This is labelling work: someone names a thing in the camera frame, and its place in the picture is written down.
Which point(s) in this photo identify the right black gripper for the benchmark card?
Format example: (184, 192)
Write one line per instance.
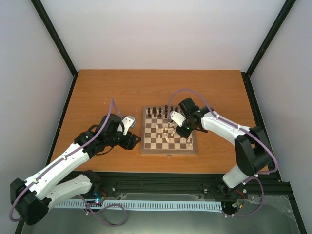
(185, 134)

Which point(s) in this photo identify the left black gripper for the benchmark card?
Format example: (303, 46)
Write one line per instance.
(132, 139)

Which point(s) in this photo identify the wooden chess board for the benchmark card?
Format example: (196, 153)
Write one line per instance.
(149, 143)

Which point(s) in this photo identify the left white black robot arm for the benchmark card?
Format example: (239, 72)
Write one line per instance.
(35, 196)

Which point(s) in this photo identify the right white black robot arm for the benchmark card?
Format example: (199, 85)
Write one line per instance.
(252, 149)

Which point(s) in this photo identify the dark chess pieces row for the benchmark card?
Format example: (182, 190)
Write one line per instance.
(160, 111)

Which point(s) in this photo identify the green lit circuit board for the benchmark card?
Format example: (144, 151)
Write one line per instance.
(98, 201)

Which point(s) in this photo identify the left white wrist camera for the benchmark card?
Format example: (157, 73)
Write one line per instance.
(127, 123)

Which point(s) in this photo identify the light blue slotted cable duct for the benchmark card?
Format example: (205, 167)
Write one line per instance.
(140, 205)

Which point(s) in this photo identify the black aluminium frame rail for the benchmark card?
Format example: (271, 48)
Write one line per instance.
(165, 183)

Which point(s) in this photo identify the right black frame post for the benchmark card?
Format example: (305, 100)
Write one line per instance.
(280, 18)

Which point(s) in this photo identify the black frame post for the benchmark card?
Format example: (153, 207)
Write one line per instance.
(42, 13)
(280, 18)

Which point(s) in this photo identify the left black frame post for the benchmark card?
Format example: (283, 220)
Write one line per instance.
(42, 13)

